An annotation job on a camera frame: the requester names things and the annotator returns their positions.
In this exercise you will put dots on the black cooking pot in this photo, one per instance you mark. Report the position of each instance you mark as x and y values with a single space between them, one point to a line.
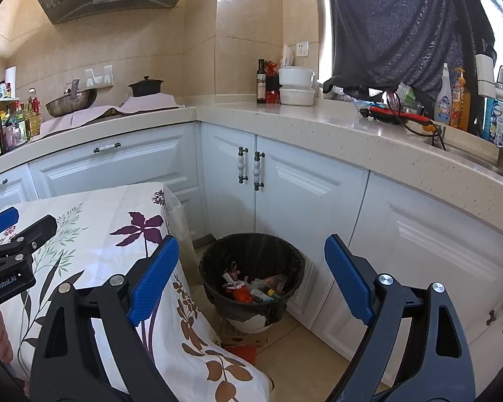
146 88

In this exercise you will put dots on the orange plastic bag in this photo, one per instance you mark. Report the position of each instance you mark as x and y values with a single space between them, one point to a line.
243 295

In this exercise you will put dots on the white double wall outlet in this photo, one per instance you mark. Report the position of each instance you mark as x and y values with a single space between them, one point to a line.
98 76

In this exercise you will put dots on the dark oil bottle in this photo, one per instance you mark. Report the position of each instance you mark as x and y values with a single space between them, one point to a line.
261 86

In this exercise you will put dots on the white blue spray bottle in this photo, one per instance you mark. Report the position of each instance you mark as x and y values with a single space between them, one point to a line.
443 100

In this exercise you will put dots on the red black power strip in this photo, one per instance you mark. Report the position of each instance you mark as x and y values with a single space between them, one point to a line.
385 113

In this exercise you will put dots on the floral tablecloth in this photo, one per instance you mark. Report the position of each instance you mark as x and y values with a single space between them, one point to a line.
109 213

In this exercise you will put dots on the flat cardboard box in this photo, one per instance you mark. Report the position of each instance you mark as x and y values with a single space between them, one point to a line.
243 335

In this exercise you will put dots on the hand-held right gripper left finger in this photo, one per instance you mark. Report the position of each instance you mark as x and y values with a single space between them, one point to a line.
155 280

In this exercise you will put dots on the pale stove cover cloth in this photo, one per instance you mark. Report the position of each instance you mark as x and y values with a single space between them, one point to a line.
142 102

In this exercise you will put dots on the red packet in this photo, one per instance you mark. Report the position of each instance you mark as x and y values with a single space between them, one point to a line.
272 86

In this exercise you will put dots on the blue detergent packet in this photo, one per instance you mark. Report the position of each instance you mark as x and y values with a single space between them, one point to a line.
494 119

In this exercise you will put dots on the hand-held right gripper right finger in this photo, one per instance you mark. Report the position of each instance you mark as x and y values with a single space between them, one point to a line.
350 276

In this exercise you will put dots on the steel wok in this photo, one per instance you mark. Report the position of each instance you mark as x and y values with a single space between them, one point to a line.
69 106

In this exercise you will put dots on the white lidded container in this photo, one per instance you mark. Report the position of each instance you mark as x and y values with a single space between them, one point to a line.
295 96
295 77

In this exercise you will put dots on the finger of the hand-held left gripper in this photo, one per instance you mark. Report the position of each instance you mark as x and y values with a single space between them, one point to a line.
40 228
0 220

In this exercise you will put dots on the white plastic bag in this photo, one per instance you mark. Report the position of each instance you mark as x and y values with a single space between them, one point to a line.
287 56

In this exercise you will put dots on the cluster of condiment bottles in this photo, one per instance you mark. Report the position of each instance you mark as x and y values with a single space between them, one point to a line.
12 125

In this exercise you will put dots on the orange dish soap bottle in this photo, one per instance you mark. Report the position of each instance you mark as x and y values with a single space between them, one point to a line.
461 100

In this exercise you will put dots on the white faucet water filter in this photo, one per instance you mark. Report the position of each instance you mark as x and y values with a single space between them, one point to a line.
486 75

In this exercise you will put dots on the white single wall outlet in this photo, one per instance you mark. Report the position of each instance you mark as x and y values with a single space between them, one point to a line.
302 49

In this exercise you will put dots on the paper towel roll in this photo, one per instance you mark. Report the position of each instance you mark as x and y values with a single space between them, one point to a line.
11 81

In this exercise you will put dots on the black lined trash bin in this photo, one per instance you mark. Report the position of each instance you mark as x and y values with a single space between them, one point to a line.
251 251

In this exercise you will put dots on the dark curtain cloth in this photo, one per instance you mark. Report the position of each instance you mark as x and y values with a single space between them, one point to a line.
402 25

